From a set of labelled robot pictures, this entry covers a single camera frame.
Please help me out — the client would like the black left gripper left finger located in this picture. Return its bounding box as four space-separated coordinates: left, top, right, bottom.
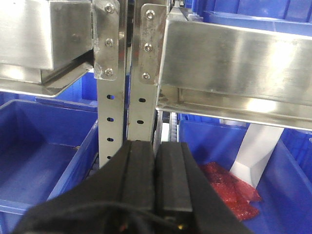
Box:
14 141 155 234

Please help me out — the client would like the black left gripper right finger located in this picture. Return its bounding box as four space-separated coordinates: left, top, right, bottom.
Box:
155 142 252 234

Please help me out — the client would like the right steel shelf beam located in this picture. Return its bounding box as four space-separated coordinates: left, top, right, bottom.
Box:
156 12 312 130

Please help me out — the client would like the steel shelf beam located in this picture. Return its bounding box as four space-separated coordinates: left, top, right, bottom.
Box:
156 12 312 130
0 0 93 97

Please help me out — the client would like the left steel shelf beam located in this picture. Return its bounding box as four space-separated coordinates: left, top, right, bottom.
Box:
0 0 93 97

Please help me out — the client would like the red bubble wrap bag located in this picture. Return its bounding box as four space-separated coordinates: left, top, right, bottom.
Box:
199 162 262 221

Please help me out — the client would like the blue bin left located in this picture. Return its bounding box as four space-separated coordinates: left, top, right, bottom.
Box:
0 100 98 234

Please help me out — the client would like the blue bin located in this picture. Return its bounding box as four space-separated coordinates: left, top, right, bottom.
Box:
0 100 98 234
184 0 312 37
178 114 312 234

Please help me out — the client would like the white cardboard box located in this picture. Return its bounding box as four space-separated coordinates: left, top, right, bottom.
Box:
230 123 284 188

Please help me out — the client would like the left perforated steel upright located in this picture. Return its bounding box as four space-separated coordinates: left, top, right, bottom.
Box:
93 0 128 167

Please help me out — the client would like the perforated steel upright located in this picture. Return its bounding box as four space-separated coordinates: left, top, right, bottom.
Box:
93 0 128 167
127 0 171 141

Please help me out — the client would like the right perforated steel upright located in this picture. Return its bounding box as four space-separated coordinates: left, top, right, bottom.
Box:
127 0 171 141

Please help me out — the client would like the blue bin upper right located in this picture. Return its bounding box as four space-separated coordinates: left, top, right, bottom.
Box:
184 0 312 37

